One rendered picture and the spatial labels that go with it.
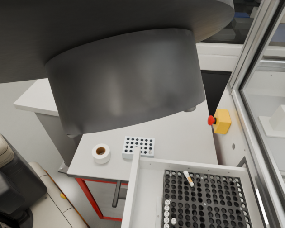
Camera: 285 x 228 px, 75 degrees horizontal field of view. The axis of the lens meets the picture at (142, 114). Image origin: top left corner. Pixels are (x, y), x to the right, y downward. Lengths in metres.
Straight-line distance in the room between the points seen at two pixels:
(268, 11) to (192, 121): 0.51
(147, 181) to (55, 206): 0.77
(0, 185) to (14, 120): 1.48
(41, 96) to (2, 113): 1.34
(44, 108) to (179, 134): 0.69
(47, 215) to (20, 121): 1.22
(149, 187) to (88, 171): 0.26
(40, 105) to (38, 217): 0.63
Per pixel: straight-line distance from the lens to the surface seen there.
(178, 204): 0.59
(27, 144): 2.02
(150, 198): 0.62
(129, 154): 0.73
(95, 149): 0.76
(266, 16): 0.67
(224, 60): 1.18
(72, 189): 1.62
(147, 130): 0.85
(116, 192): 0.55
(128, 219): 0.51
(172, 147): 0.80
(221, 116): 0.76
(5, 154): 0.97
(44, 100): 1.11
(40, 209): 1.32
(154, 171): 0.66
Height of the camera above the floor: 1.42
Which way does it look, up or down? 47 degrees down
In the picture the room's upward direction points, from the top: straight up
